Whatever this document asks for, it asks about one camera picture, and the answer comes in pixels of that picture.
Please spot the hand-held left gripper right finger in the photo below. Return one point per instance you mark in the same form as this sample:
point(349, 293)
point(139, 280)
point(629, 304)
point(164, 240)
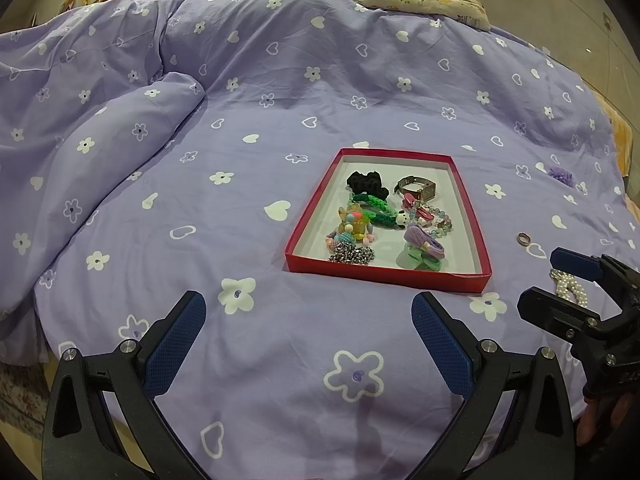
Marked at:
point(445, 345)

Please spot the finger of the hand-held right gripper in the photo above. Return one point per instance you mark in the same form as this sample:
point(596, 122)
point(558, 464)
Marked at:
point(575, 262)
point(555, 312)

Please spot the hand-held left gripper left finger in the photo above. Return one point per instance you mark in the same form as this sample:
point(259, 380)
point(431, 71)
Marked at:
point(175, 345)

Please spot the red jewelry box tray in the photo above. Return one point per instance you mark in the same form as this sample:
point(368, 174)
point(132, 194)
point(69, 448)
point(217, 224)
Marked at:
point(462, 250)

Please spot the purple green bow hair clip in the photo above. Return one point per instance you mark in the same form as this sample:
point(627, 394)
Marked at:
point(425, 246)

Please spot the pink hair clip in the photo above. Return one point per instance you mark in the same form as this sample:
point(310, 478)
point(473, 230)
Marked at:
point(410, 202)

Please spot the person's right hand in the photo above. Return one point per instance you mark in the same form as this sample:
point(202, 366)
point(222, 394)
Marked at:
point(590, 425)

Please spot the purple flower scrunchie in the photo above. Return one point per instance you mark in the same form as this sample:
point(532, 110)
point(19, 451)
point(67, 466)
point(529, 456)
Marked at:
point(560, 175)

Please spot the orange bed sheet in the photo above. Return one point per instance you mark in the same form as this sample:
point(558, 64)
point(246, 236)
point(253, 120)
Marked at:
point(622, 135)

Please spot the gold square wristwatch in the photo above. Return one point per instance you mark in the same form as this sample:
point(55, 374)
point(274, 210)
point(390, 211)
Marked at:
point(425, 191)

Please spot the floral patterned cloth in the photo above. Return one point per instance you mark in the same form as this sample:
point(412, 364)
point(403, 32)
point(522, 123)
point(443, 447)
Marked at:
point(20, 385)

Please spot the black scrunchie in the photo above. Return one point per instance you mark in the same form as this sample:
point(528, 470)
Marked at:
point(365, 182)

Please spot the purple flower print blanket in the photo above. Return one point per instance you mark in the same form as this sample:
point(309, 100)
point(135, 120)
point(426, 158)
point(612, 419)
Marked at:
point(250, 85)

